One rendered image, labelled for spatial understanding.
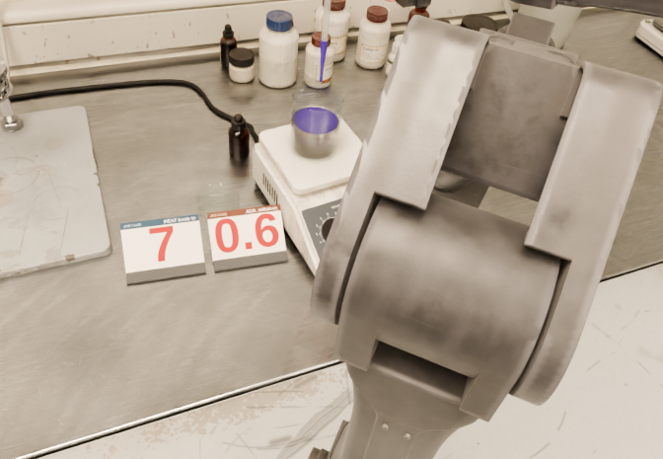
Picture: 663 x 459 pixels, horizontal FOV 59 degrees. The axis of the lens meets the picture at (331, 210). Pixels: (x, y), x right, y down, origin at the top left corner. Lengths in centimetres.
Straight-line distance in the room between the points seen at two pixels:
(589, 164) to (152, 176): 69
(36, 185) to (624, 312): 76
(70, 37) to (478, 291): 91
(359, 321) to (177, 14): 87
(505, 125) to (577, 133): 4
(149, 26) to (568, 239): 91
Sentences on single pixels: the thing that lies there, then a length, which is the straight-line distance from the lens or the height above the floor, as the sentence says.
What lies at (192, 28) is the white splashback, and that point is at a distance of 106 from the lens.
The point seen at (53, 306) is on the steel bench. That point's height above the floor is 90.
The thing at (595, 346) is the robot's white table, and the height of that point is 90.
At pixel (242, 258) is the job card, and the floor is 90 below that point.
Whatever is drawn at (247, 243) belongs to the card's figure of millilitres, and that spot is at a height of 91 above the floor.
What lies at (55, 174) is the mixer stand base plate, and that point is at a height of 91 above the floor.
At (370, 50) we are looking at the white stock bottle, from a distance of 106.
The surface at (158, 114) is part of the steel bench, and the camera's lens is 95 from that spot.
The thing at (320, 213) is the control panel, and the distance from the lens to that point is 70.
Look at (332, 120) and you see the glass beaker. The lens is 69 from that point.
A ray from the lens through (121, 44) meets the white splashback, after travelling 106.
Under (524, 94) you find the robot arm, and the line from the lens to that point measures 25.
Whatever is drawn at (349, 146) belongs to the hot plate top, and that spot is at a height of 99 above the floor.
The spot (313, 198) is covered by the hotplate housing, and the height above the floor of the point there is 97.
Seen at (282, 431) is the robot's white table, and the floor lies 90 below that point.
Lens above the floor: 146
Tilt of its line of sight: 45 degrees down
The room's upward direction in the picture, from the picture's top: 8 degrees clockwise
